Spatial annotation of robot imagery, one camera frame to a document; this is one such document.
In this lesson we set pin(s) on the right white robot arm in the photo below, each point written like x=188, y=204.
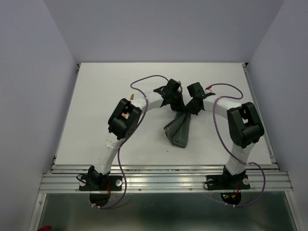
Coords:
x=245, y=129

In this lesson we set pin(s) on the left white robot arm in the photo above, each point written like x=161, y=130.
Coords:
x=126, y=118

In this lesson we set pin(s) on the red object at corner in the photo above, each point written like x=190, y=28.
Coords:
x=45, y=228

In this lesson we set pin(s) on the aluminium mounting rail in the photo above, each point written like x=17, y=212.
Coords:
x=163, y=179

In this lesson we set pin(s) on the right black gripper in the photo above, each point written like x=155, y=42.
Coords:
x=189, y=107

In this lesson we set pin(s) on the grey cloth napkin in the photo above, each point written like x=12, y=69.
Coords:
x=177, y=131

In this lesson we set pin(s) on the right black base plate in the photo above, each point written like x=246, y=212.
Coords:
x=224, y=183

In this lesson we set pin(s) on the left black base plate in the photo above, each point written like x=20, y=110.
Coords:
x=111, y=183

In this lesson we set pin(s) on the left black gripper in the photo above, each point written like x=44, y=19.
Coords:
x=180, y=107

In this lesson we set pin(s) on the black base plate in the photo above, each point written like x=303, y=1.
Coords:
x=111, y=183
x=224, y=183

